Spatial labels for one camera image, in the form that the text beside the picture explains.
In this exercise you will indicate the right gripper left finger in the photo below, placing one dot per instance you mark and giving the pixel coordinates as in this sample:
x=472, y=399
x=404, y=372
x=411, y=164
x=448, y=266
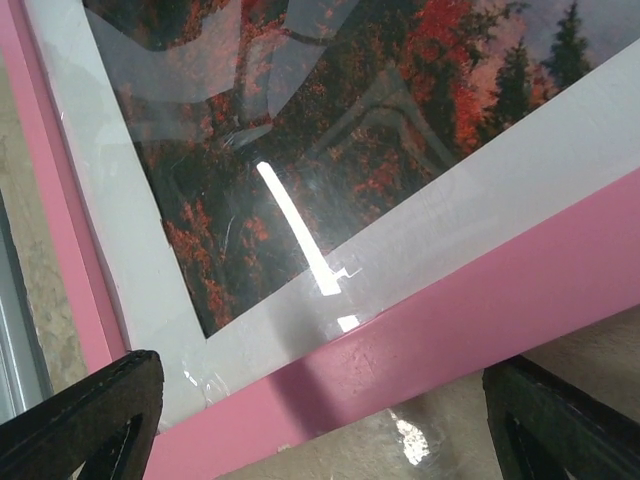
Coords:
x=102, y=427

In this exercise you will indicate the clear acrylic sheet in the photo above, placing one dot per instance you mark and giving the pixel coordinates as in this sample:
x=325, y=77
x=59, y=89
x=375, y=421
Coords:
x=300, y=200

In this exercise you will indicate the white mat board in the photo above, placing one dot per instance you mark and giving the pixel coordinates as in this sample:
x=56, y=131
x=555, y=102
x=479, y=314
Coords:
x=450, y=225

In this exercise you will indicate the aluminium rail base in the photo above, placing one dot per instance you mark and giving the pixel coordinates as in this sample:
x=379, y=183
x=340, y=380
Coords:
x=25, y=380

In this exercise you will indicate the pink picture frame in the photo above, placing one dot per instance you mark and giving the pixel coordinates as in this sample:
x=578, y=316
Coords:
x=534, y=238

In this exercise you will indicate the red black photo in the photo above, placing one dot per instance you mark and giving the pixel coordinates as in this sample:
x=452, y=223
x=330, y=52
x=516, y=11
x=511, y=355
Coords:
x=355, y=105

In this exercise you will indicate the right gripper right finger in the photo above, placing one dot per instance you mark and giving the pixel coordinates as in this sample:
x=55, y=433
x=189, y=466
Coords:
x=542, y=427

